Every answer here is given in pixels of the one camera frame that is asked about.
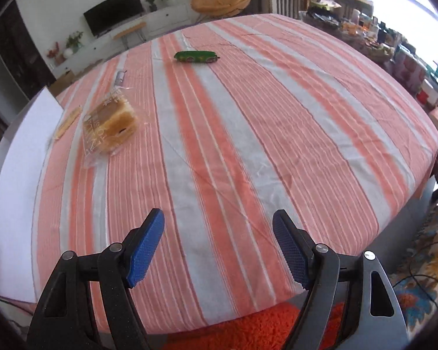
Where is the green plant in pot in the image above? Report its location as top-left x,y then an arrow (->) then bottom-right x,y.
66,31 -> 84,50

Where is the orange shaggy rug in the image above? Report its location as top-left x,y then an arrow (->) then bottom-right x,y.
161,301 -> 347,350

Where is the wooden stool with wire legs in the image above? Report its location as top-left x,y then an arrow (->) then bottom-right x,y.
113,22 -> 147,48

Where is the green sausage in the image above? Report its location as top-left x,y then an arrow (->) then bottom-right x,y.
174,50 -> 220,64

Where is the white board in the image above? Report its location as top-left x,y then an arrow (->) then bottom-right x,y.
0,87 -> 64,304

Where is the red printed box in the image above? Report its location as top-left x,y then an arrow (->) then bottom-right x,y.
396,49 -> 427,93

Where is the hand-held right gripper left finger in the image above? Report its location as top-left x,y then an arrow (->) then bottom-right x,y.
27,208 -> 166,350

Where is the tan biscuit stick packet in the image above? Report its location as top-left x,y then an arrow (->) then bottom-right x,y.
55,106 -> 83,140

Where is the cardboard box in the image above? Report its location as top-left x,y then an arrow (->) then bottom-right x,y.
49,69 -> 75,97

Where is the floral printed cloth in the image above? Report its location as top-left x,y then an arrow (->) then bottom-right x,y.
387,190 -> 438,336

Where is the bread loaf in clear packet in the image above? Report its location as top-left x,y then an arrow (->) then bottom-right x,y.
82,87 -> 148,168

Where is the dark glass cabinet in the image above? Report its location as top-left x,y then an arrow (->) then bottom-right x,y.
0,0 -> 57,101

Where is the black television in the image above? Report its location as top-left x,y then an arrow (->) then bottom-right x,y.
83,0 -> 145,37

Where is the white television cabinet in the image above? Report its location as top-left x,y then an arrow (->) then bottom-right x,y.
53,3 -> 192,77

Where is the window with dark frame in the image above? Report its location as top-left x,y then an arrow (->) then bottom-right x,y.
369,0 -> 438,66

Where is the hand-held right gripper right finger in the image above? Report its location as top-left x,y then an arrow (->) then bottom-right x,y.
272,209 -> 409,350

